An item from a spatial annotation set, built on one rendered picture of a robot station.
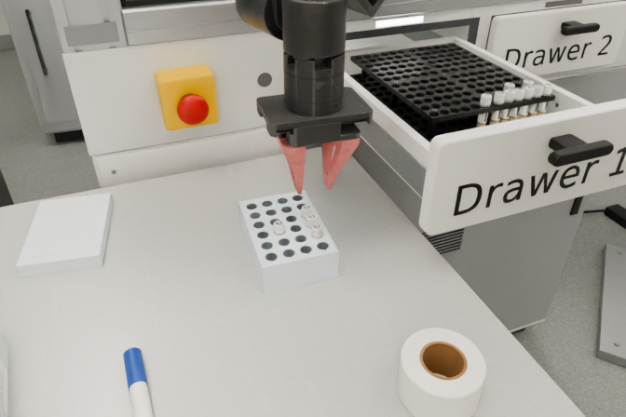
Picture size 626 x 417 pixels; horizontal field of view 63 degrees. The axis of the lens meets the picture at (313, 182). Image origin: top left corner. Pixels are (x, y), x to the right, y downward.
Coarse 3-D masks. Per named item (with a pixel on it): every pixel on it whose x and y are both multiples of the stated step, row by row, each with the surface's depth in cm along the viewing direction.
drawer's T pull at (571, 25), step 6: (564, 24) 86; (570, 24) 85; (576, 24) 85; (582, 24) 85; (588, 24) 85; (594, 24) 85; (564, 30) 84; (570, 30) 84; (576, 30) 84; (582, 30) 85; (588, 30) 85; (594, 30) 86
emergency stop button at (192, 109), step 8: (184, 96) 65; (192, 96) 65; (200, 96) 66; (184, 104) 65; (192, 104) 65; (200, 104) 65; (184, 112) 65; (192, 112) 65; (200, 112) 66; (208, 112) 67; (184, 120) 66; (192, 120) 66; (200, 120) 66
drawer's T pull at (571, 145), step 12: (552, 144) 52; (564, 144) 51; (576, 144) 51; (588, 144) 51; (600, 144) 51; (612, 144) 51; (552, 156) 49; (564, 156) 49; (576, 156) 50; (588, 156) 50; (600, 156) 51
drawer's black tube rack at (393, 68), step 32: (384, 64) 73; (416, 64) 74; (448, 64) 73; (480, 64) 73; (384, 96) 71; (416, 96) 63; (448, 96) 64; (480, 96) 63; (416, 128) 62; (448, 128) 62
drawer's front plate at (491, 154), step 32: (480, 128) 50; (512, 128) 50; (544, 128) 51; (576, 128) 53; (608, 128) 55; (448, 160) 49; (480, 160) 50; (512, 160) 52; (544, 160) 54; (608, 160) 58; (448, 192) 51; (512, 192) 55; (576, 192) 59; (448, 224) 54
